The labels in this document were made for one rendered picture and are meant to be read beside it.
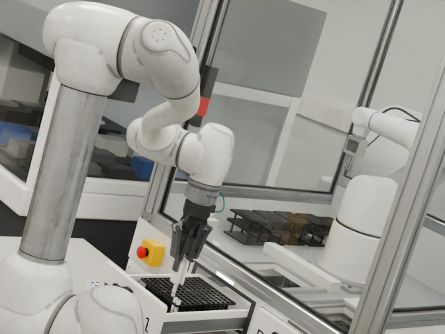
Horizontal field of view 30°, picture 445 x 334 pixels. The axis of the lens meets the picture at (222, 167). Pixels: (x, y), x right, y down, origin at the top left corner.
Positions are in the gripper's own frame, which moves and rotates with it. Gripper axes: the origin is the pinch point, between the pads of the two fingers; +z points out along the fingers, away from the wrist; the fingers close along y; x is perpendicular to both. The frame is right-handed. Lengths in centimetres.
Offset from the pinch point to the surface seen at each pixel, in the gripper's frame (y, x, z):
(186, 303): 3.6, -2.3, 8.8
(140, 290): -10.8, 1.2, 6.0
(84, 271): 4, 49, 22
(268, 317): 21.3, -16.8, 6.5
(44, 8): -2, 102, -53
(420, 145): 24, -45, -53
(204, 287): 17.2, 6.6, 8.6
